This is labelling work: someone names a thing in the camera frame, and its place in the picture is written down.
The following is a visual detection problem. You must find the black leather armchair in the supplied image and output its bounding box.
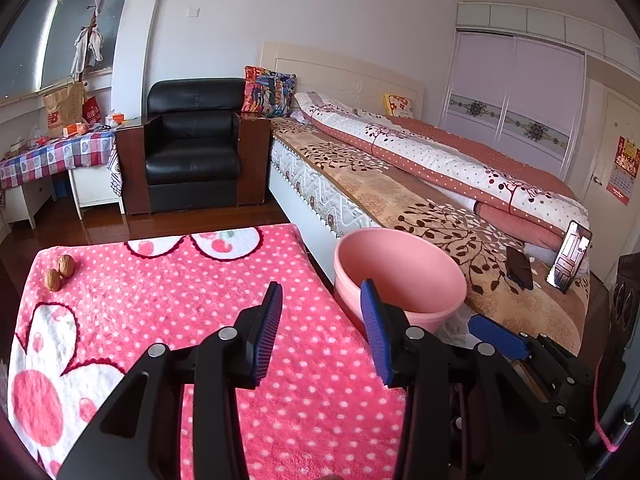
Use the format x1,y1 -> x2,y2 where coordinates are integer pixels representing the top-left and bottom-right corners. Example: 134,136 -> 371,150
144,78 -> 247,213

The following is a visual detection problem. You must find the black phone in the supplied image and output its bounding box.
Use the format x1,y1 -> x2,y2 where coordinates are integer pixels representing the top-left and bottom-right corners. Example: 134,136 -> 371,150
506,246 -> 535,291

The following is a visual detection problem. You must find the bed with floral quilt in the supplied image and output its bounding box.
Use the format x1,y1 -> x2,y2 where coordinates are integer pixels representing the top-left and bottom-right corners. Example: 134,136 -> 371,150
271,117 -> 591,356

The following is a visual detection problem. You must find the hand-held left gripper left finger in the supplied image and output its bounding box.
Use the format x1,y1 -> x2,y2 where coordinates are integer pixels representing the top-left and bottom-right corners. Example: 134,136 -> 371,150
57,281 -> 284,480

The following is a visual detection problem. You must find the white hanging garment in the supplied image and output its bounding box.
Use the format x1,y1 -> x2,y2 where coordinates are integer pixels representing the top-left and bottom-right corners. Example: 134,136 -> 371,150
71,27 -> 105,81

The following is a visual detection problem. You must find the pink plastic bucket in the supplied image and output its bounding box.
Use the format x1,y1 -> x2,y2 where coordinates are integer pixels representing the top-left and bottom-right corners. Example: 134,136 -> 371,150
333,227 -> 468,333

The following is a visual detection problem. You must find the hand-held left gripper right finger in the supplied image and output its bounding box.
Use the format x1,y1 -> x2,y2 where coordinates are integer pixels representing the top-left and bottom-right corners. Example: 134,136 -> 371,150
360,279 -> 586,480

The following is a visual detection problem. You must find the cream door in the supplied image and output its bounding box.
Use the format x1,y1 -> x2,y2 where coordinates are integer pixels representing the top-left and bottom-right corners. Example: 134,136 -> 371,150
565,55 -> 640,291

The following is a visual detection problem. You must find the cream bed headboard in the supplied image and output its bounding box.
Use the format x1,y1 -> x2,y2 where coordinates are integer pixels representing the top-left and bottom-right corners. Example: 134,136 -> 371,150
259,42 -> 426,118

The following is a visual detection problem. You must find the yellow patterned cushion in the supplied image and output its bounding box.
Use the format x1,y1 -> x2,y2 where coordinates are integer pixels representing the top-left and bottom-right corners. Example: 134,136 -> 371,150
383,93 -> 416,118

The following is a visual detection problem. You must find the red wall calendar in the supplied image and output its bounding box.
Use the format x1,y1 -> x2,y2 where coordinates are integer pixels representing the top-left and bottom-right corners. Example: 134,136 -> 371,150
606,136 -> 640,206

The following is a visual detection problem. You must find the standing lit phone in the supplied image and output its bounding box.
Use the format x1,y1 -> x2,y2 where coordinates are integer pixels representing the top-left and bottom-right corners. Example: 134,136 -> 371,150
545,220 -> 593,295

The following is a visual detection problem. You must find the white bed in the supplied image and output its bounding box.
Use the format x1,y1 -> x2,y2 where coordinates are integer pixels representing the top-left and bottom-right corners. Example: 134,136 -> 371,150
268,117 -> 593,361

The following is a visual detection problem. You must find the wooden coat rack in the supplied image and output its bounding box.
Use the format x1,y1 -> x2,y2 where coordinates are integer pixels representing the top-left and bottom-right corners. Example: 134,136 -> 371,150
70,2 -> 106,83

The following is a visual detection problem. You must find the brown wooden side table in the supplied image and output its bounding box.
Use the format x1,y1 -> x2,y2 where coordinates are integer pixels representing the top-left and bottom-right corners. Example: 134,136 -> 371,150
115,115 -> 161,217
234,112 -> 272,207

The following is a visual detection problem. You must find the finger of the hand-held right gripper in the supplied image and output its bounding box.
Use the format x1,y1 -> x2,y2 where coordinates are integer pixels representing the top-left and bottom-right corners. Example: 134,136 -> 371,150
467,314 -> 533,361

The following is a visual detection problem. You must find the white tree print quilt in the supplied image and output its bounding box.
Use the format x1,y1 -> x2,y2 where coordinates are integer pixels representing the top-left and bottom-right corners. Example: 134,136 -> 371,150
294,91 -> 590,256

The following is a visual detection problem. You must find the white desk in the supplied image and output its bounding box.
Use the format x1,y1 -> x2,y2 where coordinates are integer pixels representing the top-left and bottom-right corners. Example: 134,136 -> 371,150
0,165 -> 126,231

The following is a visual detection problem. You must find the brown paper bag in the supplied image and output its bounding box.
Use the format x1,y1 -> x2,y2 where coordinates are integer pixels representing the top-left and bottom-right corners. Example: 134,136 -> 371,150
41,82 -> 86,139

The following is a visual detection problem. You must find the grey window blind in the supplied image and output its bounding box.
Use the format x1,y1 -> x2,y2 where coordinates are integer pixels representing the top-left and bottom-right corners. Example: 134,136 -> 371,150
40,0 -> 138,91
0,0 -> 56,101

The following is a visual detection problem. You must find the pink cable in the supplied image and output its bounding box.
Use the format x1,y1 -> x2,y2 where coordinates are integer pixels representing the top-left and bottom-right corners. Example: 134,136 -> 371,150
594,355 -> 617,453

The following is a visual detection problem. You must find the white sliding door wardrobe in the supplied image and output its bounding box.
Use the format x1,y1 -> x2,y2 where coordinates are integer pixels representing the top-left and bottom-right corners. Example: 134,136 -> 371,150
442,2 -> 588,183

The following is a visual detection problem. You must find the colourful printed cushion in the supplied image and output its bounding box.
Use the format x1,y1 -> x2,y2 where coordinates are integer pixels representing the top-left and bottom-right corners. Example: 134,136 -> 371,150
243,66 -> 297,118

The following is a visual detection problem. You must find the checkered-cloth side table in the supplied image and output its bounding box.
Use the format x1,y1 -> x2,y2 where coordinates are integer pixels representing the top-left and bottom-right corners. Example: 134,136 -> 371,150
0,127 -> 123,198

